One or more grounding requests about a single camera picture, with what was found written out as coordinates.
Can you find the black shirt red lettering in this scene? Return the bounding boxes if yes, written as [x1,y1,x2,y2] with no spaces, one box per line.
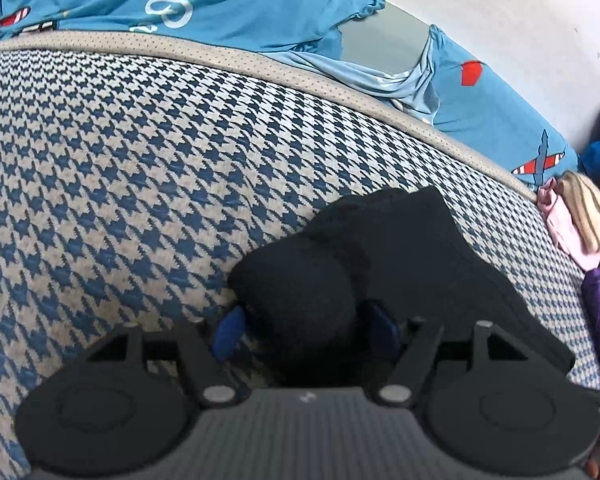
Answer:
[228,186,574,387]

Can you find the blue houndstooth storage bag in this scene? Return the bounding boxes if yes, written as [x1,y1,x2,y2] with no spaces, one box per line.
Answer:
[0,32,600,479]

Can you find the pink striped garment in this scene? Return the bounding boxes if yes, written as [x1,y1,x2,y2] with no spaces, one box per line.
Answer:
[536,171,600,272]

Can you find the blue airplane print bedsheet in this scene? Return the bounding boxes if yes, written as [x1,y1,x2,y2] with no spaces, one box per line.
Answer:
[0,0,578,188]

